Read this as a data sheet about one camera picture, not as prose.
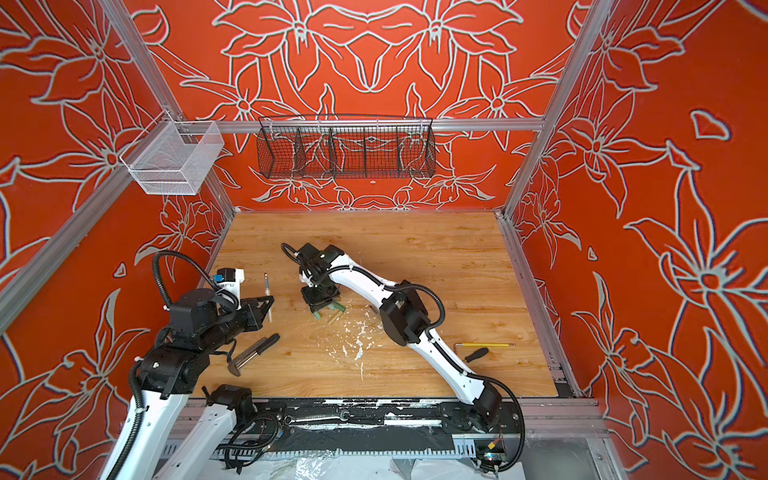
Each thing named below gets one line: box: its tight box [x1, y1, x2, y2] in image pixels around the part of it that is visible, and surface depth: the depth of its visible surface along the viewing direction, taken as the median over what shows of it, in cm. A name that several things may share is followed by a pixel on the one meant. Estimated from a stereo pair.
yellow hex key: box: [455, 343, 516, 347], surface depth 87 cm
